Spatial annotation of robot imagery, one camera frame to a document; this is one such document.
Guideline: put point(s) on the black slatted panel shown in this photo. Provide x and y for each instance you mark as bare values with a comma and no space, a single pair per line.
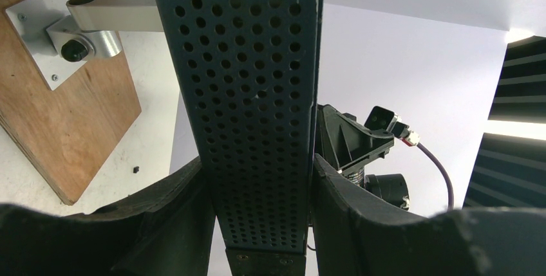
509,169

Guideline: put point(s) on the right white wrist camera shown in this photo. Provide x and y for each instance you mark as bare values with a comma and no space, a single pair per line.
388,121

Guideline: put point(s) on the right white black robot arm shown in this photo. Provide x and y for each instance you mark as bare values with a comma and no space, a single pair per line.
391,188

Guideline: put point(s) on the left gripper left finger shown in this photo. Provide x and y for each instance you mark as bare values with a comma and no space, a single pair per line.
163,229

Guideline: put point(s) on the metal switch mounting stand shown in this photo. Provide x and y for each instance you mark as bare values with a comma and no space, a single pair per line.
62,35

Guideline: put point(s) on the wooden base board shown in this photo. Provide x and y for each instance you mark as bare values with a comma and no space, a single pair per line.
67,134

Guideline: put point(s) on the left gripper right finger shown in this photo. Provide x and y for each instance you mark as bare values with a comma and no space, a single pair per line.
357,233

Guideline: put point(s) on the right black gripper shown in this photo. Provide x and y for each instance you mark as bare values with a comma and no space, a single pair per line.
348,146

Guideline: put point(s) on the teal grey network switch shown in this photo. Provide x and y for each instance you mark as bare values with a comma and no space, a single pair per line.
247,71

